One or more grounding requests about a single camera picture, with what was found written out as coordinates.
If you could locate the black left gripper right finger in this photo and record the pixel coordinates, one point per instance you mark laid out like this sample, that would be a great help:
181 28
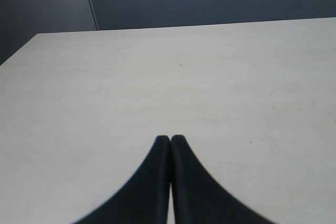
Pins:
198 197

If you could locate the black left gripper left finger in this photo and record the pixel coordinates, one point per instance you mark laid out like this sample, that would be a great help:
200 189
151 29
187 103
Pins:
144 198

